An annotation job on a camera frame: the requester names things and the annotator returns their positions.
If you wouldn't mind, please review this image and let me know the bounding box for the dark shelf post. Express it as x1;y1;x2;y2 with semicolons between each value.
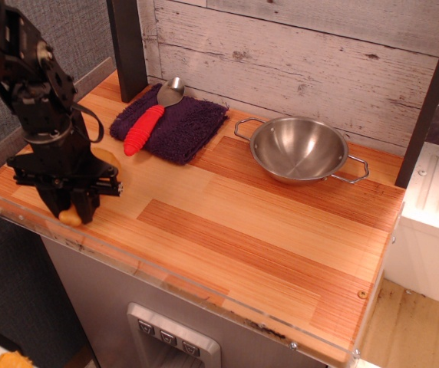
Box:
107;0;148;103
394;59;439;189

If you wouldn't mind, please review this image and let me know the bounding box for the purple folded towel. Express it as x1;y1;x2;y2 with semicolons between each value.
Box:
110;84;228;165

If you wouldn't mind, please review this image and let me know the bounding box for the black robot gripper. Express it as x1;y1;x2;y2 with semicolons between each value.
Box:
7;128;122;224

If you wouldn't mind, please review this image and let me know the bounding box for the grey toy fridge cabinet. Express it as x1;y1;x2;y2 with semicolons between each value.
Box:
43;239;325;367

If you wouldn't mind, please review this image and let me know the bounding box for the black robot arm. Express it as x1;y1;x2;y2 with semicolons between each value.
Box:
0;1;122;226

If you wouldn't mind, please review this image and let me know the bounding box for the dark left shelf post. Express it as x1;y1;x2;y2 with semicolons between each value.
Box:
107;0;148;103

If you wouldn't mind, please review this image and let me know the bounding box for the yellow toy chicken drumstick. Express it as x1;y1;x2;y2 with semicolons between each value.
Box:
58;147;121;227

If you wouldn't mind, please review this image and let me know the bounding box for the silver dispenser button panel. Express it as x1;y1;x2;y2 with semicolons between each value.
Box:
127;303;222;367

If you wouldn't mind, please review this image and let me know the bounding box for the steel bowl with handles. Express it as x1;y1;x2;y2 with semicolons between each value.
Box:
234;117;370;185

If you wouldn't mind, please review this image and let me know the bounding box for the dark right shelf post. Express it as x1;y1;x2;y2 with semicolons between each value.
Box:
394;59;439;189

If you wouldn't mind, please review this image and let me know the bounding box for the orange object bottom left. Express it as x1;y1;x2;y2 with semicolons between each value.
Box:
0;351;34;368

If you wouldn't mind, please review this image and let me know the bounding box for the spoon with red handle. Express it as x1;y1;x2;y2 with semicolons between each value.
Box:
124;77;185;156

